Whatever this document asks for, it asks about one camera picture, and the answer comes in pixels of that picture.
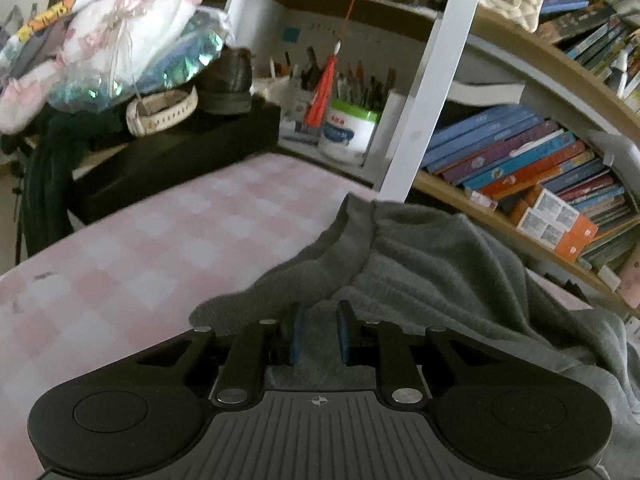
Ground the white shelf post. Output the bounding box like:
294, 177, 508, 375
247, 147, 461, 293
379, 0, 485, 203

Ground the pink checked bed sheet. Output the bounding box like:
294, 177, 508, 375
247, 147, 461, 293
0, 152, 593, 480

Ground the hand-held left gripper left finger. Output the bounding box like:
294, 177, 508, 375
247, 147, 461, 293
135, 302, 303, 409

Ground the iridescent wrapped plush bundle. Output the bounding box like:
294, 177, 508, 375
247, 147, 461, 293
0, 0, 232, 135

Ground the black case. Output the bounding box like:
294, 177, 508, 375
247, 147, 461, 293
70, 94, 282, 227

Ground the grey knit sweater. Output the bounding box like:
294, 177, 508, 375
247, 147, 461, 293
189, 194, 640, 480

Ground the thick white book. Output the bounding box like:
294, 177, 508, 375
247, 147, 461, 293
444, 80, 527, 107

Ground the shelf of thin books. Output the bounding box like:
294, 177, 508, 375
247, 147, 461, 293
537, 0, 640, 113

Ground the dark hanging cloth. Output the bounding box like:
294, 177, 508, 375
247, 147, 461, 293
22, 109, 93, 257

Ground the white plastic jar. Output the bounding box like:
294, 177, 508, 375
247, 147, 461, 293
318, 98, 382, 165

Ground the brown leather shoe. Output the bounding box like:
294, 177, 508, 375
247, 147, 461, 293
196, 47, 254, 114

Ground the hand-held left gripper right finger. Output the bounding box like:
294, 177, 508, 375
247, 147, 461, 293
337, 301, 497, 407

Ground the wooden bookshelf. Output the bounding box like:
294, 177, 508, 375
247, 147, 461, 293
200, 0, 640, 321

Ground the row of colourful books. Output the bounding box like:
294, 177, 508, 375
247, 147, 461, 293
420, 105, 640, 291

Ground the red tassel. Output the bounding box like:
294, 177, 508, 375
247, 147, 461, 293
304, 40, 342, 129

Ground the orange and white box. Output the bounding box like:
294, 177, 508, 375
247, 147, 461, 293
530, 186, 583, 228
516, 207, 598, 263

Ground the bunch of pens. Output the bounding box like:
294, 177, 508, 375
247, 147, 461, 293
282, 47, 398, 111

